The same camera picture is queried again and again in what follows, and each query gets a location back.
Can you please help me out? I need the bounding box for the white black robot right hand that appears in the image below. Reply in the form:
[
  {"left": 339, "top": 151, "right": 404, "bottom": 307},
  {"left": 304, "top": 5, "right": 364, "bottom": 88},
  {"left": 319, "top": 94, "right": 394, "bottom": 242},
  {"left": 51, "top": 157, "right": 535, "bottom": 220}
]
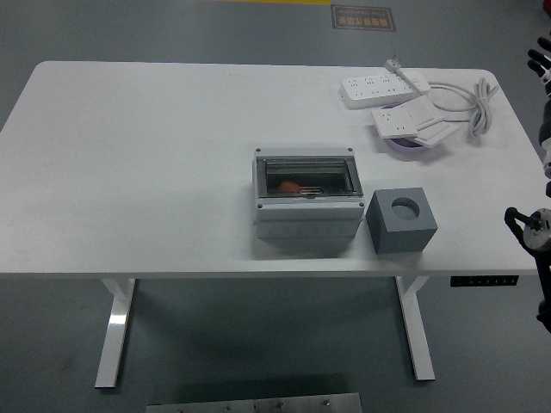
[{"left": 527, "top": 37, "right": 551, "bottom": 168}]

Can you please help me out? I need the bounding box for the transparent hinged box lid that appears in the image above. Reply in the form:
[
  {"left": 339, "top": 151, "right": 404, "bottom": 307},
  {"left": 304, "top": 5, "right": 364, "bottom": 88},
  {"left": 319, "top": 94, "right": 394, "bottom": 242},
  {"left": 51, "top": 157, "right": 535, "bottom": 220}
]
[{"left": 257, "top": 155, "right": 362, "bottom": 200}]

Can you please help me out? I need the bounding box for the grey electrical enclosure box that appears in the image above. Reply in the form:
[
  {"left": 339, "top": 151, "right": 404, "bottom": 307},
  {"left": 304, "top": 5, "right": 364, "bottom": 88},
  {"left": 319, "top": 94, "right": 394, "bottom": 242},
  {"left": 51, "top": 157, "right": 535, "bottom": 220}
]
[{"left": 251, "top": 147, "right": 366, "bottom": 240}]

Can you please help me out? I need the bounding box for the grey cube battery holder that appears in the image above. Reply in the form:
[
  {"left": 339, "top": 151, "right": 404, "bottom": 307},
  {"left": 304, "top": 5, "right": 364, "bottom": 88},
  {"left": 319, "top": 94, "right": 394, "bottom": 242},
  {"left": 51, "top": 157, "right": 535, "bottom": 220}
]
[{"left": 365, "top": 187, "right": 439, "bottom": 256}]

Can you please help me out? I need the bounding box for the purple round dish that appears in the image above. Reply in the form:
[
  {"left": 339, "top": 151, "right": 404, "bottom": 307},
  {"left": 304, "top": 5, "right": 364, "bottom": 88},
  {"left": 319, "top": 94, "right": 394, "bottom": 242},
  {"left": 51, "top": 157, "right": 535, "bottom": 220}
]
[{"left": 381, "top": 104, "right": 428, "bottom": 153}]

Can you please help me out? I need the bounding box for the black table control panel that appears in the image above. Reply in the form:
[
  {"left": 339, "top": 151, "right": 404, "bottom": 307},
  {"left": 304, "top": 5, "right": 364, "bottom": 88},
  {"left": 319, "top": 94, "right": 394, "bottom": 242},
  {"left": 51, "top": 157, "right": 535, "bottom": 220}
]
[{"left": 450, "top": 274, "right": 519, "bottom": 288}]

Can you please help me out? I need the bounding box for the white power strip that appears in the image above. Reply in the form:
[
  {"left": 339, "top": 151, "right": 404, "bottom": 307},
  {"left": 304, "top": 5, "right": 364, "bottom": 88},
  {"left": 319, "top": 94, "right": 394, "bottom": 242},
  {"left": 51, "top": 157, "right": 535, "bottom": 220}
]
[{"left": 337, "top": 72, "right": 432, "bottom": 111}]

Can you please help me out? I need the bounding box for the white table leg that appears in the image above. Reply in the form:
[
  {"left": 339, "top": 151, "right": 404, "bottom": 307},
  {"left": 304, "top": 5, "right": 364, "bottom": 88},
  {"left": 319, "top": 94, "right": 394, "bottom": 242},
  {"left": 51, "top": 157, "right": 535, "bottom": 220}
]
[
  {"left": 394, "top": 276, "right": 436, "bottom": 382},
  {"left": 94, "top": 278, "right": 138, "bottom": 389}
]

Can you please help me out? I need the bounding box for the grey metal plate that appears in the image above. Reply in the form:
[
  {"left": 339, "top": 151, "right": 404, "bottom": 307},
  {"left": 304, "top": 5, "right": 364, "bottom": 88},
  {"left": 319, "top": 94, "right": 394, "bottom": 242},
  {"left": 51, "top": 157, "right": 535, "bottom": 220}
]
[{"left": 145, "top": 391, "right": 363, "bottom": 413}]

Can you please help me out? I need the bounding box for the white power cord with plug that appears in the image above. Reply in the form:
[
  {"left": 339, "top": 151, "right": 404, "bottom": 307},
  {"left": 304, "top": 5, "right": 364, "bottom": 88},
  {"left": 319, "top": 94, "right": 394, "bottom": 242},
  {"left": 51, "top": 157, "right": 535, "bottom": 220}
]
[{"left": 384, "top": 53, "right": 500, "bottom": 139}]

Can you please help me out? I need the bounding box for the white wide switch panel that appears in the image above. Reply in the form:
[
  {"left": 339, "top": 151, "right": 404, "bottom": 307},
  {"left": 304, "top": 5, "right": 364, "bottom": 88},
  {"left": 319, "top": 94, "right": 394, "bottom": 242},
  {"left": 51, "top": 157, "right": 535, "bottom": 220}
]
[{"left": 412, "top": 121, "right": 462, "bottom": 150}]

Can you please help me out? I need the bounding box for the white square switch panel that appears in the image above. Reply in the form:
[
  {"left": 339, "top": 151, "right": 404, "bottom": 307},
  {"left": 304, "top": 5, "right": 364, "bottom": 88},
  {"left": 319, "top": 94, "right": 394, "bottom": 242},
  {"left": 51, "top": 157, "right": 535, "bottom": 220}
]
[{"left": 403, "top": 98, "right": 439, "bottom": 129}]

